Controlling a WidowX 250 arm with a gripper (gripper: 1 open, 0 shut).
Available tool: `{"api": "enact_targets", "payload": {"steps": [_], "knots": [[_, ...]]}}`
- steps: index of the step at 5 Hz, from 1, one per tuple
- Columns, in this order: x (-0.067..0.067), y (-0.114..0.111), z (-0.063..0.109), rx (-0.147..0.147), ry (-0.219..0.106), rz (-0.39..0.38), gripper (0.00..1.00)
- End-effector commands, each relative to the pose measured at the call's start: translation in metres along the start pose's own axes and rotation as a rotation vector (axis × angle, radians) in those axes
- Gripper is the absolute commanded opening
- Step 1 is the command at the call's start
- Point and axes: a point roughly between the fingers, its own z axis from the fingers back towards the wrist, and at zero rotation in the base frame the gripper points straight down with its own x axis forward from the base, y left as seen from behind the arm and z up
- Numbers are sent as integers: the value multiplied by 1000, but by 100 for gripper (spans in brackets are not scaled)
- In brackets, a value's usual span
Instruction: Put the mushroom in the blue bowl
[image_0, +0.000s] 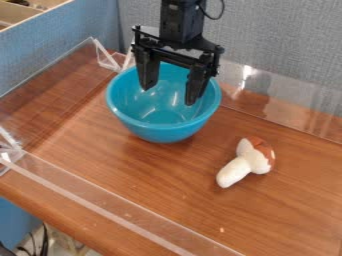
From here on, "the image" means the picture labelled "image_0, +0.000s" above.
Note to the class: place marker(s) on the blue plastic bowl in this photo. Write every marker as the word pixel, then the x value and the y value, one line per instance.
pixel 156 113

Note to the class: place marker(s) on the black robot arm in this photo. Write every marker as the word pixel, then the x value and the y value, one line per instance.
pixel 182 19

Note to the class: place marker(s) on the white brown toy mushroom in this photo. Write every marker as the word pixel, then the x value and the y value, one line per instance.
pixel 256 158

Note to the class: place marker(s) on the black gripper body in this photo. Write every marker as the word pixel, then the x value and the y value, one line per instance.
pixel 194 51

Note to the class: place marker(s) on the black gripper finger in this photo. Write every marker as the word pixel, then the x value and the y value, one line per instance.
pixel 197 83
pixel 148 66

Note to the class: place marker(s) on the wooden shelf box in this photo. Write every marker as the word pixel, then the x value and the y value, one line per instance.
pixel 17 11

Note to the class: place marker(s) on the clear acrylic barrier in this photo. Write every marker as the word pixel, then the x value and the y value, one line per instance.
pixel 141 199

